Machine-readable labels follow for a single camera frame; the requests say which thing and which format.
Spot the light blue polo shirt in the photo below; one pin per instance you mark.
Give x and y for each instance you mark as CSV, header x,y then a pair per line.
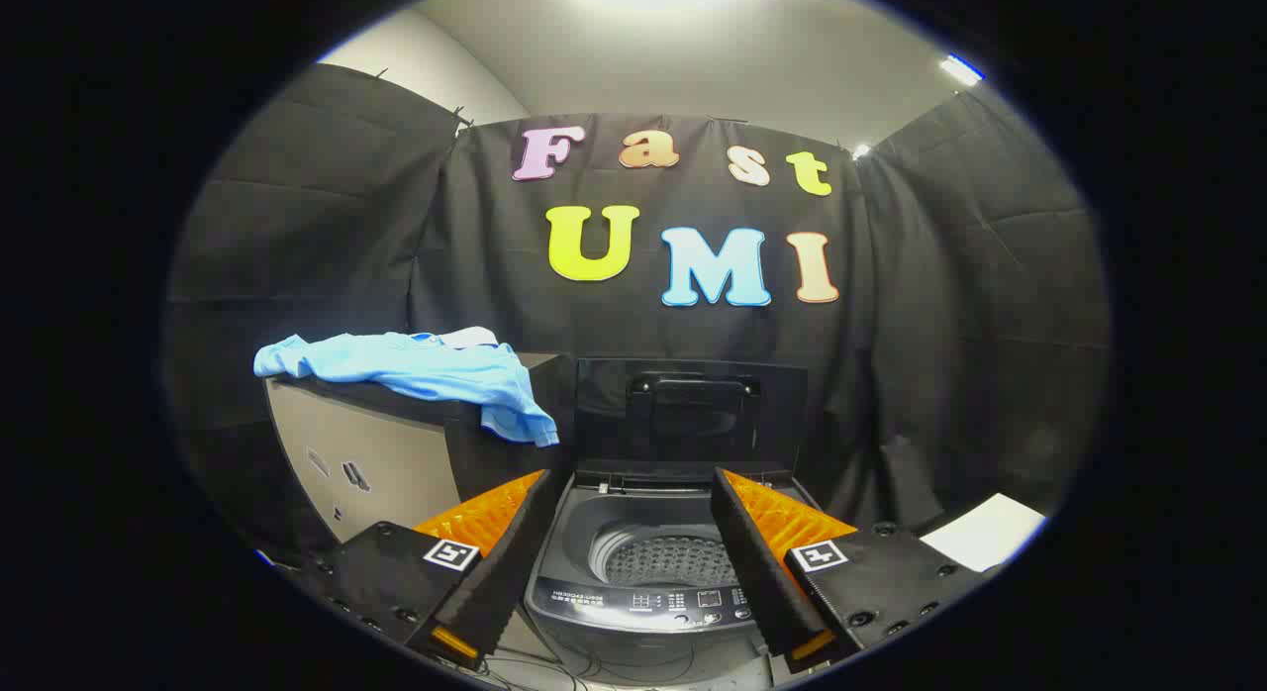
x,y
426,369

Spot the grey washing machine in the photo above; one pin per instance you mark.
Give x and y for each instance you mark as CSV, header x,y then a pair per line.
x,y
633,528

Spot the black backdrop cloth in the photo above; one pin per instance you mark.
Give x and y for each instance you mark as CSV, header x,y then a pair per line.
x,y
633,335

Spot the white sheet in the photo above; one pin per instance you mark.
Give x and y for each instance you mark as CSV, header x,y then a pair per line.
x,y
985,533

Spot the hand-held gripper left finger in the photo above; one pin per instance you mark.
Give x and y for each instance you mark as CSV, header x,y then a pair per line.
x,y
500,562

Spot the small ceiling light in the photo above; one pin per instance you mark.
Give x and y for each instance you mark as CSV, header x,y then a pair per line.
x,y
960,69

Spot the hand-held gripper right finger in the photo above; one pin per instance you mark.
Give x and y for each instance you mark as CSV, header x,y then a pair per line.
x,y
757,562

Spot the grey cabinet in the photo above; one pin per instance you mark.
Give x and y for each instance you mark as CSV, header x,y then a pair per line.
x,y
371,448

